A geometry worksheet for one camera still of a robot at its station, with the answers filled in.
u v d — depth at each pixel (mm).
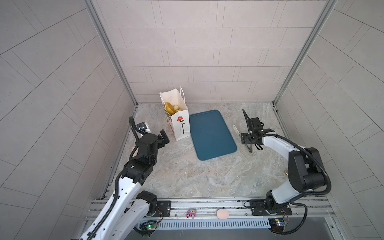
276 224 680
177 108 981
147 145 496
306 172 445
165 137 656
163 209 702
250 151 882
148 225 645
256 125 723
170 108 914
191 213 679
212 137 963
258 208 709
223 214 683
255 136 672
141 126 596
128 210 552
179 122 847
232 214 706
